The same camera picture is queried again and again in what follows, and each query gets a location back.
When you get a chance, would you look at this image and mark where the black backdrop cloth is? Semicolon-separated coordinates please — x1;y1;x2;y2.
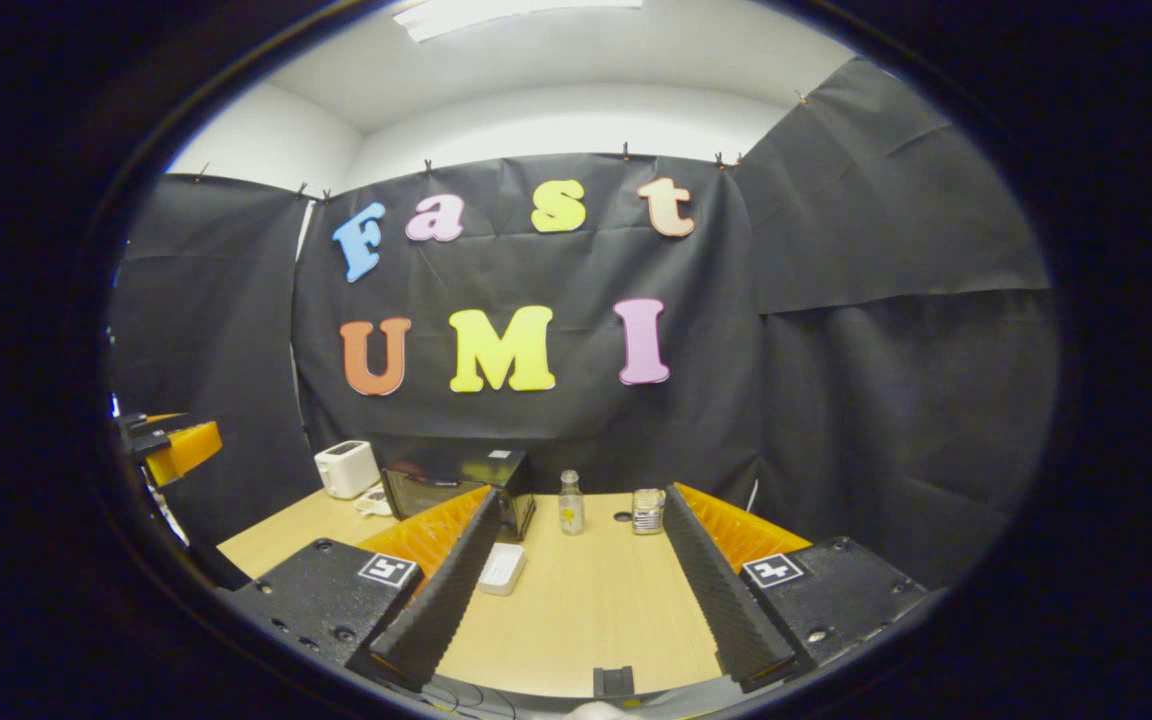
106;55;1062;591

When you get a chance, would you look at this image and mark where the clear bottle with yellow label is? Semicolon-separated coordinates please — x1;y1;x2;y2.
558;469;586;536

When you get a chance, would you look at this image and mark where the white plastic tray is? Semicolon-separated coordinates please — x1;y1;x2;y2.
477;543;527;597

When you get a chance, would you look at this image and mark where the ceiling light panel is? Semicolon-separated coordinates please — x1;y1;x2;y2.
394;0;643;43

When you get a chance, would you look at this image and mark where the metal wire basket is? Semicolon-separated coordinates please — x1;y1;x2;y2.
632;488;667;536

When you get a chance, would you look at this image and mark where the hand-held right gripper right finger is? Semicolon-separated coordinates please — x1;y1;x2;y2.
662;482;929;693

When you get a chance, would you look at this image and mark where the white toaster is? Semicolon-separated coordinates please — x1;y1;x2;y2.
314;440;382;501

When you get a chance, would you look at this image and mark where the black electric oven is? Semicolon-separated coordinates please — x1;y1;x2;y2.
381;448;537;544

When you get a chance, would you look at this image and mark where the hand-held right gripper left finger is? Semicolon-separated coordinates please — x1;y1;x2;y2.
226;485;505;693

